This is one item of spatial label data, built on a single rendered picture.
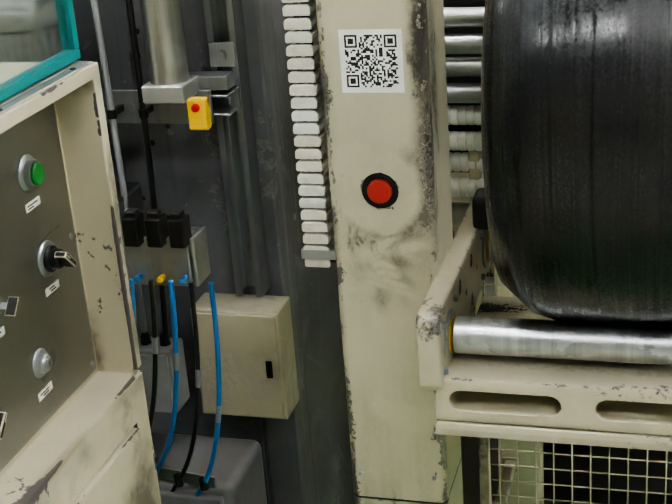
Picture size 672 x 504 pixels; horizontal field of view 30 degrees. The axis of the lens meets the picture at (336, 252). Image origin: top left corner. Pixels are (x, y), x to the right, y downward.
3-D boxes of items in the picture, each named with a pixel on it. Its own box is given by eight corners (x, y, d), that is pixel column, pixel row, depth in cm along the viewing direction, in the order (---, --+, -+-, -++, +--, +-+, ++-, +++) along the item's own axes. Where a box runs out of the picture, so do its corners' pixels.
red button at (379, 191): (367, 203, 152) (365, 180, 151) (370, 198, 154) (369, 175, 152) (391, 204, 151) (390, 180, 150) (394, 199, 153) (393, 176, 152)
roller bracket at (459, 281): (418, 392, 148) (414, 316, 144) (473, 261, 183) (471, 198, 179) (446, 394, 147) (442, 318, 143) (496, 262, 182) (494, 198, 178)
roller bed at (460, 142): (403, 201, 194) (393, 9, 183) (422, 170, 207) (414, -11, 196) (532, 204, 189) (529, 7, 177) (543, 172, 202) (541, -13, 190)
